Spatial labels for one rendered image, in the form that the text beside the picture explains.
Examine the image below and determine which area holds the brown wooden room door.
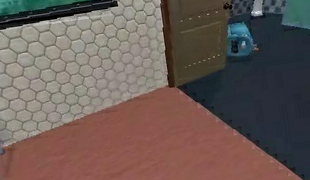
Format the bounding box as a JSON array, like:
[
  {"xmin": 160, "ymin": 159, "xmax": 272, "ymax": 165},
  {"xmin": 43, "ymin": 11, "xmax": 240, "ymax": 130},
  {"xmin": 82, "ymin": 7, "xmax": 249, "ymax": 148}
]
[{"xmin": 157, "ymin": 0, "xmax": 248, "ymax": 89}]

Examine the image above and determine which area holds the blue bin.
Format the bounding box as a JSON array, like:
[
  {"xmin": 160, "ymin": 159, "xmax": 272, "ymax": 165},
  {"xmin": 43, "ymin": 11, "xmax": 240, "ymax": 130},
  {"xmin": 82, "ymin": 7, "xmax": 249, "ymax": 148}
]
[{"xmin": 223, "ymin": 19, "xmax": 261, "ymax": 60}]

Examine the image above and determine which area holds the black door handle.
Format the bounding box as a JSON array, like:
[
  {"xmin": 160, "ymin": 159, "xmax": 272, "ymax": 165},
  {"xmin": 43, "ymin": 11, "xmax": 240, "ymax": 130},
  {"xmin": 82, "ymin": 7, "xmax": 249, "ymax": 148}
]
[{"xmin": 221, "ymin": 0, "xmax": 235, "ymax": 12}]

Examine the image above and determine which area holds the black framed window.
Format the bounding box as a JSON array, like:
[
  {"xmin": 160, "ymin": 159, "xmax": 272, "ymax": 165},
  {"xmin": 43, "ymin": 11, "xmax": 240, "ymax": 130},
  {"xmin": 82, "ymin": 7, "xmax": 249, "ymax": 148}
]
[{"xmin": 0, "ymin": 0, "xmax": 120, "ymax": 33}]

